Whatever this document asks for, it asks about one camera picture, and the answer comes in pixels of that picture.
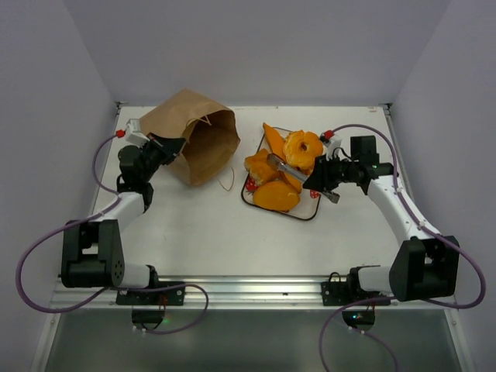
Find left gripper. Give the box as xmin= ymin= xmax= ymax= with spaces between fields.
xmin=139 ymin=133 xmax=185 ymax=182

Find orange fake bagel ring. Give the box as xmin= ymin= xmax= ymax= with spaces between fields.
xmin=281 ymin=129 xmax=325 ymax=175

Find brown paper bag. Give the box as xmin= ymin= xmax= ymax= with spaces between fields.
xmin=139 ymin=88 xmax=240 ymax=186

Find metal tongs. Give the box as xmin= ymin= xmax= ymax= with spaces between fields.
xmin=267 ymin=153 xmax=340 ymax=204

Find oval orange fake loaf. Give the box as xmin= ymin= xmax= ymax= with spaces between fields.
xmin=253 ymin=181 xmax=300 ymax=212

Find orange fake baguette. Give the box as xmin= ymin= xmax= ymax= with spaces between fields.
xmin=263 ymin=122 xmax=286 ymax=160

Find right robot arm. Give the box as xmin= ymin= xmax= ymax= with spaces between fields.
xmin=303 ymin=131 xmax=459 ymax=305

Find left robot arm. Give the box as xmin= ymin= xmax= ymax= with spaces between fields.
xmin=60 ymin=133 xmax=186 ymax=305

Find strawberry print tray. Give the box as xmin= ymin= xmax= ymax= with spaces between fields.
xmin=240 ymin=127 xmax=334 ymax=222

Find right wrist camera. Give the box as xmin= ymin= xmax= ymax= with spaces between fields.
xmin=319 ymin=130 xmax=342 ymax=160

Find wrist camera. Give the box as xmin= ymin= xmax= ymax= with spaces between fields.
xmin=115 ymin=119 xmax=149 ymax=147
xmin=319 ymin=130 xmax=342 ymax=160

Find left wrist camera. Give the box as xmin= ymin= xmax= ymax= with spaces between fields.
xmin=115 ymin=119 xmax=149 ymax=147

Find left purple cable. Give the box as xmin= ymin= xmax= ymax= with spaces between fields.
xmin=15 ymin=133 xmax=210 ymax=336

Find purple cable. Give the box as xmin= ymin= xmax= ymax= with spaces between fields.
xmin=318 ymin=123 xmax=487 ymax=372
xmin=15 ymin=133 xmax=210 ymax=336

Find aluminium frame rail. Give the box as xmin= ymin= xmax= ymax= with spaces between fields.
xmin=49 ymin=276 xmax=441 ymax=310

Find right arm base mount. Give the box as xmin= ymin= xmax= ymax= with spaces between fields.
xmin=321 ymin=267 xmax=391 ymax=331

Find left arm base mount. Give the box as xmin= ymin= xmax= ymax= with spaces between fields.
xmin=115 ymin=281 xmax=185 ymax=331

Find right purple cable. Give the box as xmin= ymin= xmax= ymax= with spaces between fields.
xmin=318 ymin=123 xmax=487 ymax=372

